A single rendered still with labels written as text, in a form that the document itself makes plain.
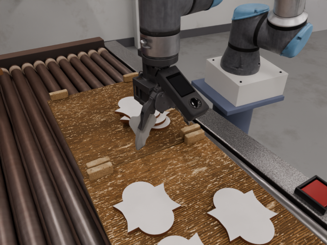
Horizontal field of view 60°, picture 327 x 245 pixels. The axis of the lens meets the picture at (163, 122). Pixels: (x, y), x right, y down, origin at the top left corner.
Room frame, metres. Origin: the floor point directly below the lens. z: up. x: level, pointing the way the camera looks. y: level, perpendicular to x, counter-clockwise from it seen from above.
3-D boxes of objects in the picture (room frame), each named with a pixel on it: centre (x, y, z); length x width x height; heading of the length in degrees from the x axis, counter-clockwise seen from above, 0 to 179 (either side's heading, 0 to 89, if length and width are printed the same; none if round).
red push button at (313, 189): (0.43, -0.35, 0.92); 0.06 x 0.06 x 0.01; 32
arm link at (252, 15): (1.02, -0.31, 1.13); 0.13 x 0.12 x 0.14; 44
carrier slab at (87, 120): (0.73, 0.14, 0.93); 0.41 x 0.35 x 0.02; 30
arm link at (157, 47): (0.52, 0.01, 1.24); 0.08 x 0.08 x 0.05
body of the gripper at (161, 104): (0.53, 0.01, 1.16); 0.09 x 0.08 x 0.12; 39
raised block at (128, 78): (0.97, 0.12, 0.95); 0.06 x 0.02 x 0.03; 120
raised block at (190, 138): (0.61, -0.08, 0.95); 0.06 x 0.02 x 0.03; 119
